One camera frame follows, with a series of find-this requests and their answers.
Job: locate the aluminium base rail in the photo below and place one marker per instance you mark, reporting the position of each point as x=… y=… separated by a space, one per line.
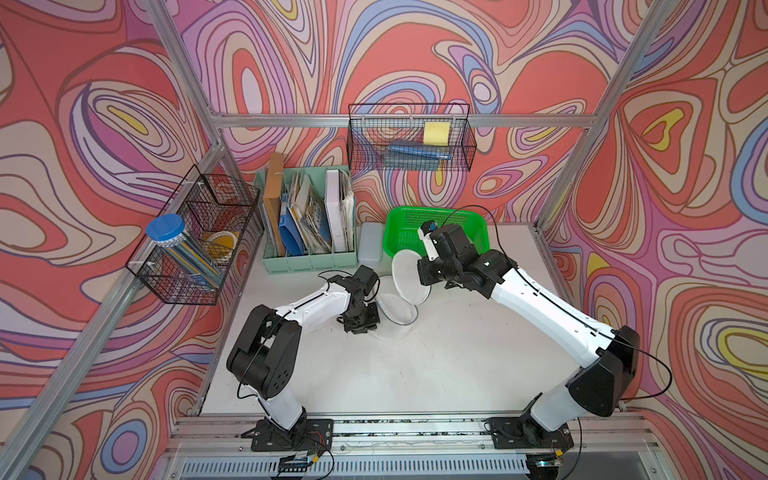
x=418 y=446

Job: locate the white mesh laundry bag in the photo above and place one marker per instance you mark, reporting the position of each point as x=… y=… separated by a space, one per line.
x=401 y=292

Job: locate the blue folder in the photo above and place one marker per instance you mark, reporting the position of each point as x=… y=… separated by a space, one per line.
x=290 y=234

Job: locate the green circuit board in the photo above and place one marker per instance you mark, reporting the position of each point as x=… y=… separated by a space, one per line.
x=293 y=465

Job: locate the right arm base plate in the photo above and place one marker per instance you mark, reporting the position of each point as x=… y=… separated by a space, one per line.
x=518 y=433

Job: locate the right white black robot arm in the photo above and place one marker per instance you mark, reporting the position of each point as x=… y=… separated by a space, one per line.
x=607 y=358

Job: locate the yellow sticky note pad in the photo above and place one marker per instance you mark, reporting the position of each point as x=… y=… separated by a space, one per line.
x=436 y=133

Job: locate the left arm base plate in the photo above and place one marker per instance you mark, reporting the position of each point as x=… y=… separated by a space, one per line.
x=315 y=435

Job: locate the back black wire basket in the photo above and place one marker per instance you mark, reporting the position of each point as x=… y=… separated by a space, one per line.
x=372 y=127

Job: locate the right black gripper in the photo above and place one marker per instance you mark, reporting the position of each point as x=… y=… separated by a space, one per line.
x=426 y=277

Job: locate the left black wire basket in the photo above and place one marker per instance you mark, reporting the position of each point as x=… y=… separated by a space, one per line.
x=208 y=203

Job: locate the white book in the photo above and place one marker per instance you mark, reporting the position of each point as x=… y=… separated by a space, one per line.
x=334 y=212

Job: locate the brown cardboard folder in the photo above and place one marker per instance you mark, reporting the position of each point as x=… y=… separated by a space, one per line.
x=273 y=184

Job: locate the blue pen pouch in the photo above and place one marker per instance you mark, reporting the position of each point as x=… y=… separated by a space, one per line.
x=422 y=151

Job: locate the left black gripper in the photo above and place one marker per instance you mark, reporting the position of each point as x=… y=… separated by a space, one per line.
x=372 y=322

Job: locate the green plastic basket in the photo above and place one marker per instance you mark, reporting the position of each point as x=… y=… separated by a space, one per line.
x=403 y=224

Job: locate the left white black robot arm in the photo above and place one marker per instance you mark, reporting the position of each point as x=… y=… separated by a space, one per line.
x=265 y=352

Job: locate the black wire basket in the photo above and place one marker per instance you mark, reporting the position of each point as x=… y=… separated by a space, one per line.
x=372 y=127
x=208 y=203

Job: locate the mint green file organizer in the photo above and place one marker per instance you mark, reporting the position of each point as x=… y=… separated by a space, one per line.
x=303 y=193

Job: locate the blue lidded clear jar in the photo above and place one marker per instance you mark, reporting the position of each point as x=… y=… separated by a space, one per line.
x=169 y=232

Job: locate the yellow tape roll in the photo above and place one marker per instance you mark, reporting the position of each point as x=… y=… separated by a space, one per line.
x=220 y=246

